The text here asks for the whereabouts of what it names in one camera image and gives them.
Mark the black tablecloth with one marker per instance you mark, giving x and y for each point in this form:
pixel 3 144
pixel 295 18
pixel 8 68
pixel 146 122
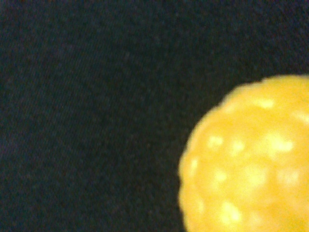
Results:
pixel 98 98

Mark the yellow toy corn cob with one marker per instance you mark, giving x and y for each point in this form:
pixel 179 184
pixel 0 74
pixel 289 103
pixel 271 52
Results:
pixel 245 167

